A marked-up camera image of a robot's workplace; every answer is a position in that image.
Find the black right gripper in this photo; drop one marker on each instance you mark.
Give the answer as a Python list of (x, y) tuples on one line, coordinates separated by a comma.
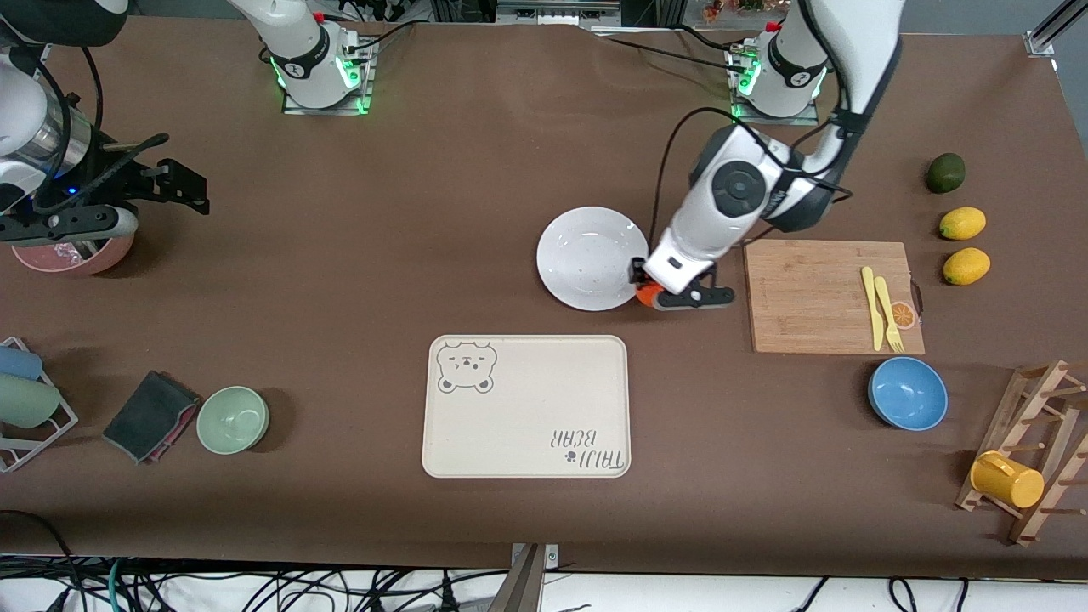
[(119, 180)]

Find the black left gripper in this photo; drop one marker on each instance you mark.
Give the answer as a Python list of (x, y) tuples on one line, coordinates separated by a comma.
[(636, 272)]

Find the orange mandarin fruit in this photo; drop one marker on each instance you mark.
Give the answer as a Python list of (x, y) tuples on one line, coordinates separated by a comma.
[(648, 296)]

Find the white round plate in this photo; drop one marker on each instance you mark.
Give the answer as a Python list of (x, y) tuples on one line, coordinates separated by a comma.
[(586, 258)]

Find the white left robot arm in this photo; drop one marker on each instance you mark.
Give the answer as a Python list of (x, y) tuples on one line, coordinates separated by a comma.
[(739, 183)]

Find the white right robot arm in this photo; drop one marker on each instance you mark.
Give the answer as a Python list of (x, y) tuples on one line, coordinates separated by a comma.
[(310, 64)]

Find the pink bowl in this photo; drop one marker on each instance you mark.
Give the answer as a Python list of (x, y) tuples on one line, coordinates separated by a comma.
[(115, 255)]

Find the metal scoop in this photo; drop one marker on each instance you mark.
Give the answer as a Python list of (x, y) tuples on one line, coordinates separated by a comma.
[(85, 250)]

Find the wooden cutting board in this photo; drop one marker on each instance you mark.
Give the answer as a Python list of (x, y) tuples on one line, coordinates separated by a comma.
[(807, 297)]

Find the beige bear print tray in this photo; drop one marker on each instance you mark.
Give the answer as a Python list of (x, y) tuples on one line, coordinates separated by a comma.
[(527, 416)]

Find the dark grey folded cloth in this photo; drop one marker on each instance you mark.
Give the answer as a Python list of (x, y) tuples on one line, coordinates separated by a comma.
[(149, 416)]

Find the pale green bowl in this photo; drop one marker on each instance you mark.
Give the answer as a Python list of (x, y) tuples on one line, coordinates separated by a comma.
[(232, 420)]

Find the yellow plastic knife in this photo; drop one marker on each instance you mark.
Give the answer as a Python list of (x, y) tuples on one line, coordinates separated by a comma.
[(872, 310)]

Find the light blue cup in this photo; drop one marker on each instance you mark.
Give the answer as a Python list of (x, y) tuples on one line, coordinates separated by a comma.
[(19, 363)]

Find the yellow plastic fork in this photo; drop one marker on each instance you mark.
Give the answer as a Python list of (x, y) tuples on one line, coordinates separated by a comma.
[(886, 306)]

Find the pale green cup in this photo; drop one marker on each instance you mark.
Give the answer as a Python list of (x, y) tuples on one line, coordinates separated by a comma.
[(25, 401)]

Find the orange slice print disc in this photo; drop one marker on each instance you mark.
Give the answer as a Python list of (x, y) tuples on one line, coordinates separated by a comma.
[(903, 315)]

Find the blue bowl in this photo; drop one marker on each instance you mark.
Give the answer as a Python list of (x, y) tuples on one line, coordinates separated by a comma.
[(908, 393)]

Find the dark green avocado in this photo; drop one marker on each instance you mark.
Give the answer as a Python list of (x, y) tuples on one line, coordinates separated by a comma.
[(945, 173)]

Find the yellow lemon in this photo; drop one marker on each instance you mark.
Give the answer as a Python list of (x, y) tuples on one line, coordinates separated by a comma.
[(963, 223), (966, 266)]

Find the wooden drying rack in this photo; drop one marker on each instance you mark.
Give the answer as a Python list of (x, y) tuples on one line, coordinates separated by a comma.
[(1033, 399)]

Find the yellow cup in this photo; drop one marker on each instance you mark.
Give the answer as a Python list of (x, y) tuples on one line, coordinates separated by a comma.
[(1007, 480)]

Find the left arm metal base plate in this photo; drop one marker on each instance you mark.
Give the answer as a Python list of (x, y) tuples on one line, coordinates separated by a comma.
[(744, 115)]

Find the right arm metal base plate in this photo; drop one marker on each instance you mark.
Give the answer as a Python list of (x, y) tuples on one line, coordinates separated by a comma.
[(367, 85)]

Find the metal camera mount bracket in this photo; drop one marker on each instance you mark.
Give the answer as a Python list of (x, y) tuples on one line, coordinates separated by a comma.
[(529, 578)]

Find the aluminium frame profile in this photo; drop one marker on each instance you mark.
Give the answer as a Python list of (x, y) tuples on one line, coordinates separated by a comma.
[(1050, 30)]

